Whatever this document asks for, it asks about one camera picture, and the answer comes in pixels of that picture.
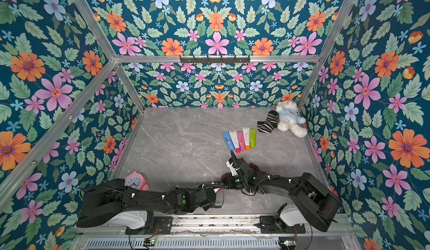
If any pink round object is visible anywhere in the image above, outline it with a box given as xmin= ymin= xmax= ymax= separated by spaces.
xmin=124 ymin=172 xmax=150 ymax=191

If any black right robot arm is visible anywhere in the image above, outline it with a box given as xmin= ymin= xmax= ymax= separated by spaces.
xmin=221 ymin=157 xmax=340 ymax=233

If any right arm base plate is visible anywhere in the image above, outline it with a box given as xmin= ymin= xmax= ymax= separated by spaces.
xmin=254 ymin=215 xmax=306 ymax=234

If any pink Curaprox toothpaste tube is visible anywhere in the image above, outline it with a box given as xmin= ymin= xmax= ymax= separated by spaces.
xmin=236 ymin=131 xmax=246 ymax=151

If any green Curaprox toothpaste tube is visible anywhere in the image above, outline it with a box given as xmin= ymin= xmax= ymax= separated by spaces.
xmin=249 ymin=128 xmax=256 ymax=148

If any white tube red cap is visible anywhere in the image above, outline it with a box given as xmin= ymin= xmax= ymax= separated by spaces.
xmin=229 ymin=131 xmax=241 ymax=153

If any blue toothpaste tube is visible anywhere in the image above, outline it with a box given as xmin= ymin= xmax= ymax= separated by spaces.
xmin=222 ymin=131 xmax=235 ymax=151

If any striped black white sock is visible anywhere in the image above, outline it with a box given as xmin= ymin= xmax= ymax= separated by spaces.
xmin=257 ymin=111 xmax=280 ymax=133

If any brown cloth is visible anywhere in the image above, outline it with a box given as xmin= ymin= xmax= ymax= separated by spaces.
xmin=221 ymin=163 xmax=260 ymax=184

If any white teddy bear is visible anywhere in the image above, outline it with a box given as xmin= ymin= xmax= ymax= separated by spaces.
xmin=275 ymin=101 xmax=307 ymax=138

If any white tube orange cap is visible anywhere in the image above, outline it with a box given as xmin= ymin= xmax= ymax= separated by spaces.
xmin=243 ymin=127 xmax=250 ymax=150

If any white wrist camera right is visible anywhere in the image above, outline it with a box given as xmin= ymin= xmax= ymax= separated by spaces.
xmin=226 ymin=161 xmax=238 ymax=177

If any black hook rail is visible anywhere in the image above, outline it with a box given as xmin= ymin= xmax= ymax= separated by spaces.
xmin=179 ymin=56 xmax=251 ymax=65

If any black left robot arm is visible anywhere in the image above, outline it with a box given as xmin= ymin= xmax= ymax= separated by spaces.
xmin=77 ymin=179 xmax=221 ymax=228

